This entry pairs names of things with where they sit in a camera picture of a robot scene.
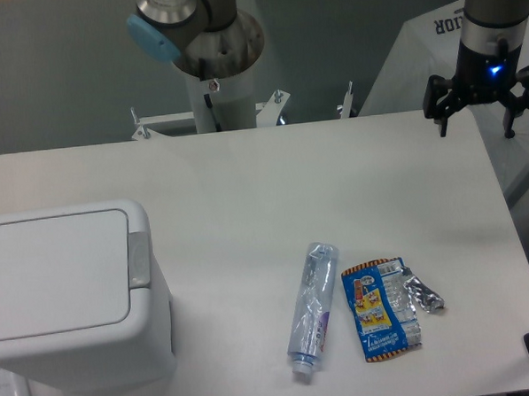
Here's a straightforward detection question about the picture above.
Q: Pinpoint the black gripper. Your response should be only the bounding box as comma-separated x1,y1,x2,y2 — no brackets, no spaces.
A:
423,43,529,139

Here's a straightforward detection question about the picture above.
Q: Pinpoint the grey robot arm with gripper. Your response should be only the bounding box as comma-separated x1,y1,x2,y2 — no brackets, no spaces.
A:
456,0,529,71

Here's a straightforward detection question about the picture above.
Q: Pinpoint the grey robot arm blue cap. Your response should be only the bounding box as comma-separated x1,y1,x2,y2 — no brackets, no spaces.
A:
127,0,529,137

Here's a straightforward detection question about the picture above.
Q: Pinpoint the white trash can lid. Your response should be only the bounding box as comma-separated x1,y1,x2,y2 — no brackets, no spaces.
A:
0,210,130,340

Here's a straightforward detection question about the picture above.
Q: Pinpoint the white plastic trash can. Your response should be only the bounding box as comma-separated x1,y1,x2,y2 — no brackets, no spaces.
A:
0,199,175,393

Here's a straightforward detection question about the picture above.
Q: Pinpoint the blue snack wrapper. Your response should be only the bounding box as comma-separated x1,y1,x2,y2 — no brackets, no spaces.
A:
341,257,445,363

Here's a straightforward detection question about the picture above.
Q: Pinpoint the crushed clear plastic bottle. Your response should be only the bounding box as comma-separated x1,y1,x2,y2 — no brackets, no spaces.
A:
287,242,339,384

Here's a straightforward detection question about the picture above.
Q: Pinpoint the grey lid push button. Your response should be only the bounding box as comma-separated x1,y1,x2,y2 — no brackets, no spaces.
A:
128,232,152,290

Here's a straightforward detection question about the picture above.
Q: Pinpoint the white metal mounting frame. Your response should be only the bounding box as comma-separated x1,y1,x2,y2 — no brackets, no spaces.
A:
128,80,358,142

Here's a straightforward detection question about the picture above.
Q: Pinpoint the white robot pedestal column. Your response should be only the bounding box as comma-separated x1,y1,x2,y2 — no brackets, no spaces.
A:
183,68,257,134

